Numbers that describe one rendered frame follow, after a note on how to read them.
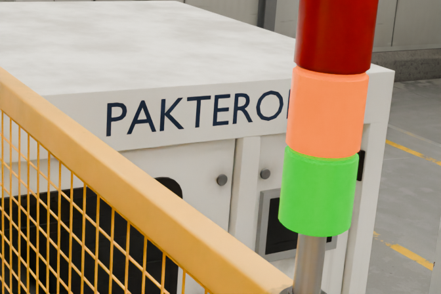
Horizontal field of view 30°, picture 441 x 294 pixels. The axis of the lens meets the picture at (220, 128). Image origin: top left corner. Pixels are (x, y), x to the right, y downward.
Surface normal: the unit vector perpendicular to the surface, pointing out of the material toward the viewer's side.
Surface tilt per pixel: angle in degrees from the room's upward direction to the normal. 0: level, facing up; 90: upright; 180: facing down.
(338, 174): 90
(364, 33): 90
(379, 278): 0
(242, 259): 0
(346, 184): 90
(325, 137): 90
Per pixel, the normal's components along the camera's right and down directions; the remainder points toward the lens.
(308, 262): -0.25, 0.25
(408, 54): 0.38, -0.59
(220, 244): 0.07, -0.96
